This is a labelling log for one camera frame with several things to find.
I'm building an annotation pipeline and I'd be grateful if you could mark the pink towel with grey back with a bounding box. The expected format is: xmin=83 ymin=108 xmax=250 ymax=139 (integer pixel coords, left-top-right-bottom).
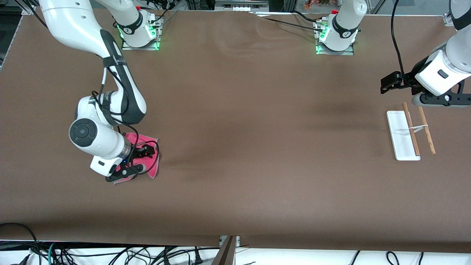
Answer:
xmin=113 ymin=132 xmax=160 ymax=184

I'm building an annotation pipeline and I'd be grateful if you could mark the white rack base tray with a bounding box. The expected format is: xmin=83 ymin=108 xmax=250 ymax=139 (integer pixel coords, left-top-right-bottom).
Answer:
xmin=386 ymin=110 xmax=421 ymax=161

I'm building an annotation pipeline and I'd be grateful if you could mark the brown table cover sheet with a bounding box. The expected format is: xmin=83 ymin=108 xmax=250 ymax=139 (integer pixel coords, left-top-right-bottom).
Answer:
xmin=0 ymin=7 xmax=471 ymax=254

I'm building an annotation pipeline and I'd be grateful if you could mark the orange background object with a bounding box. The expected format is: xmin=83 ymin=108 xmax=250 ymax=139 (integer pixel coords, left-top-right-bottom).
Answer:
xmin=305 ymin=0 xmax=332 ymax=10

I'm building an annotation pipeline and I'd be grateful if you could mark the white power strip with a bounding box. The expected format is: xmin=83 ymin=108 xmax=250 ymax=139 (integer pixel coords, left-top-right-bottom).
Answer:
xmin=215 ymin=0 xmax=269 ymax=12

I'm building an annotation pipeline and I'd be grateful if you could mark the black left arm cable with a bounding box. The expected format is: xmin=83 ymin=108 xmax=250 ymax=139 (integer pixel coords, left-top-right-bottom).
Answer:
xmin=391 ymin=0 xmax=410 ymax=80

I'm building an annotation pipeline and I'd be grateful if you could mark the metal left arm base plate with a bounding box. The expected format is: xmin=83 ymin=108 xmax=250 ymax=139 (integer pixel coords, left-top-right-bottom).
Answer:
xmin=315 ymin=20 xmax=355 ymax=56

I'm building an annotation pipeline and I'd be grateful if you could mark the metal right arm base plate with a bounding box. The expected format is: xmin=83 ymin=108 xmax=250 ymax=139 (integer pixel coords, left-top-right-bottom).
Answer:
xmin=121 ymin=17 xmax=162 ymax=51

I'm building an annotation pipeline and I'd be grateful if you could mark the tangled black cable bundle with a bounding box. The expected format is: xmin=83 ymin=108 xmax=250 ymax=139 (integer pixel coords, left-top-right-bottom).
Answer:
xmin=55 ymin=246 xmax=206 ymax=265

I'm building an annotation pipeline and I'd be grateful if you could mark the silver metal bracket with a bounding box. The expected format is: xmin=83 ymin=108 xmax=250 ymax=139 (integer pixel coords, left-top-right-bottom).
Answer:
xmin=219 ymin=236 xmax=240 ymax=248

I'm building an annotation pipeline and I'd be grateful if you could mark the black cable on table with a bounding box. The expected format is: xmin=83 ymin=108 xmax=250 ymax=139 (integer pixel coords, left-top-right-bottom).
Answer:
xmin=254 ymin=11 xmax=326 ymax=33

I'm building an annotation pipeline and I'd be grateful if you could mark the brown support post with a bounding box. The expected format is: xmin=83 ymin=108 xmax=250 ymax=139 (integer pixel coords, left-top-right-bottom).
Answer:
xmin=213 ymin=236 xmax=238 ymax=265

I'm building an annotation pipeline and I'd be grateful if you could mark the thick black floor cable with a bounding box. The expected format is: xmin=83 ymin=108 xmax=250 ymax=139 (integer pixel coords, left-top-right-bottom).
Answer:
xmin=0 ymin=222 xmax=42 ymax=265

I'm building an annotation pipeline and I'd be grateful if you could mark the aluminium frame profile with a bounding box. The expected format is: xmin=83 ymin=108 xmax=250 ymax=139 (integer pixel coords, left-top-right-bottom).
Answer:
xmin=20 ymin=0 xmax=39 ymax=15

